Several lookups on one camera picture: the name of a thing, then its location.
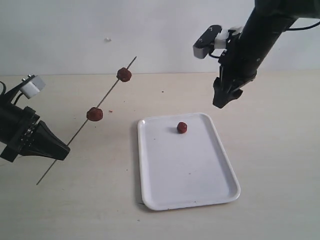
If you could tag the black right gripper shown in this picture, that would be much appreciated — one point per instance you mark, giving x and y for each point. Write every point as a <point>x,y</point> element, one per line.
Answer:
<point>237,68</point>

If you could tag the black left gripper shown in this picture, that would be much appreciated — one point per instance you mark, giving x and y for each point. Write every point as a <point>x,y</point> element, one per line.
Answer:
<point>20,135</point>

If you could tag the dark red meat chunk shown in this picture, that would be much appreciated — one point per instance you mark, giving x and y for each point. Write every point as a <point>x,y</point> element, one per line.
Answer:
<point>124,75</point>
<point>94,114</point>
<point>182,127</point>

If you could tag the thin metal skewer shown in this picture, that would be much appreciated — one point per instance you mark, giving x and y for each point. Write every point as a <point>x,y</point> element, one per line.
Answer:
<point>86,120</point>

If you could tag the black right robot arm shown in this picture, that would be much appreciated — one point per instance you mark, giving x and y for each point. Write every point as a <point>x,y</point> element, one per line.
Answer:
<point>269,19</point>

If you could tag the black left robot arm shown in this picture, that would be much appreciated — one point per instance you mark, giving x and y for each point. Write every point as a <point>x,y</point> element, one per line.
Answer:
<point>23,133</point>

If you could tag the white rectangular plastic tray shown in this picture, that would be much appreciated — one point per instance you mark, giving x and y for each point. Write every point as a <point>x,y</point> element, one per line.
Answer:
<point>179,171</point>

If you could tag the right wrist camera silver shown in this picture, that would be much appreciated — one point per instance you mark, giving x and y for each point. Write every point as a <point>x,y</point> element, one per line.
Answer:
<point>215,38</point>

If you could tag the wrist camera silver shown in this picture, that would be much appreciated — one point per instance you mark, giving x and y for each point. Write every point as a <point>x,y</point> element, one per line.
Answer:
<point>32,85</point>
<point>215,38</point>

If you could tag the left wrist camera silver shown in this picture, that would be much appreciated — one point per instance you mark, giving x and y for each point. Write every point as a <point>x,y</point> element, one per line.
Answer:
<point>32,85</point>

